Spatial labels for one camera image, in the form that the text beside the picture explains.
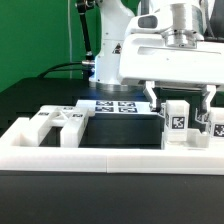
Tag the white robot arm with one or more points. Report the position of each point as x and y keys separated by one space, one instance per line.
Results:
x=114 y=21

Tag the white marker base plate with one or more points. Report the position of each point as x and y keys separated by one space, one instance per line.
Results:
x=116 y=107

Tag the left white marker cube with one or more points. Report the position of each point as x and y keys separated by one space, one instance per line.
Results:
x=162 y=111

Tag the white chair back part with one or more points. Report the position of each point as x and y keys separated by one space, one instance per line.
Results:
x=71 y=120

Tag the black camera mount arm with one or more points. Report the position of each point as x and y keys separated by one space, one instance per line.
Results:
x=82 y=7

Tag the white chair seat part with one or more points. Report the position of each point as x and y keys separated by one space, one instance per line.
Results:
x=188 y=139

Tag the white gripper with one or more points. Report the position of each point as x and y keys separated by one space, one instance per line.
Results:
x=172 y=44

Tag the white U-shaped boundary frame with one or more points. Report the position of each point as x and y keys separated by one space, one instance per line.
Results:
x=14 y=156

